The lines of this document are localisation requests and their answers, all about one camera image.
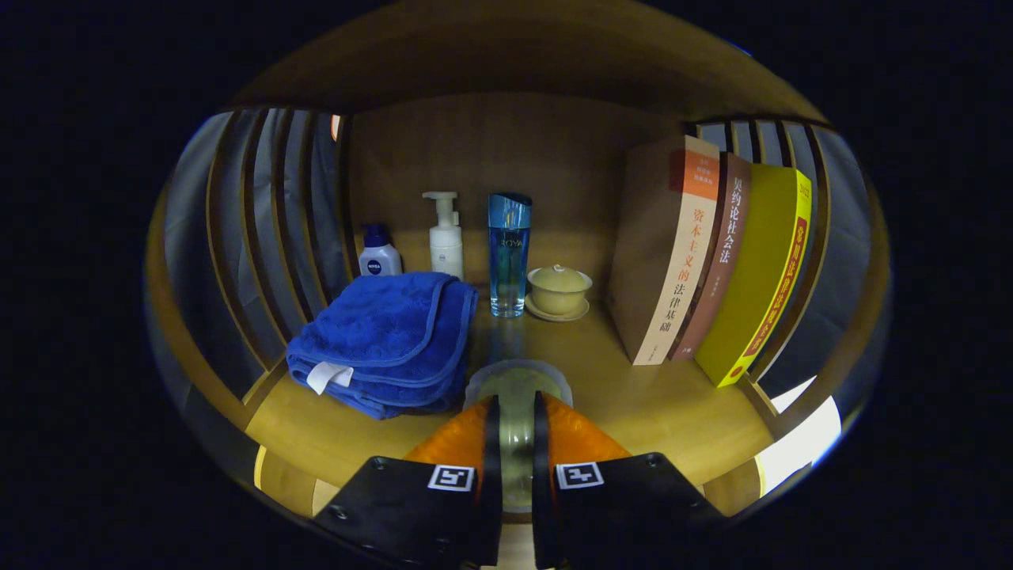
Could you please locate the yellow book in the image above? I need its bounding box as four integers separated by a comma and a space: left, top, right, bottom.
695, 163, 814, 389

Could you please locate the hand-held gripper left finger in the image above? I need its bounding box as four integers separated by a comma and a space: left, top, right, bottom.
311, 394, 503, 569

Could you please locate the beige book with orange band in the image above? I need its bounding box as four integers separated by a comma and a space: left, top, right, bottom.
607, 135, 721, 367

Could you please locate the white pump bottle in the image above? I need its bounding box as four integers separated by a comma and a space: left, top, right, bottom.
421, 191, 465, 282

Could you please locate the beige lidded tea cup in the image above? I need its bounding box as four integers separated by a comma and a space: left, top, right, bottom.
525, 264, 594, 323

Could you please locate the brown book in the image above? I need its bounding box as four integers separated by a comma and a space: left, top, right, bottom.
669, 152, 753, 363

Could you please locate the folded blue towel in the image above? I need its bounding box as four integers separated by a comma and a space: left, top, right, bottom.
286, 272, 480, 420

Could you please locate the wooden countertop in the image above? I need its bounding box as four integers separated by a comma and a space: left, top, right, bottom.
245, 230, 776, 488

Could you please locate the brown wooden cabinet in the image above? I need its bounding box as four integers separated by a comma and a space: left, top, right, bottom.
145, 0, 893, 570

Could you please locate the green-handled scrub sponge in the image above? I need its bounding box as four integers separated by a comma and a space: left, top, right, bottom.
463, 358, 575, 514

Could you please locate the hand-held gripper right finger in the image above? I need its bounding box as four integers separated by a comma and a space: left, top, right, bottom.
532, 391, 725, 570

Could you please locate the small blue-capped lotion bottle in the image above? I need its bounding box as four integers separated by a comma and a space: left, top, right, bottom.
358, 223, 404, 277

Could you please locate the blue glass bottle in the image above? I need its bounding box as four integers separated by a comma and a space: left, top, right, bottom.
487, 192, 533, 318

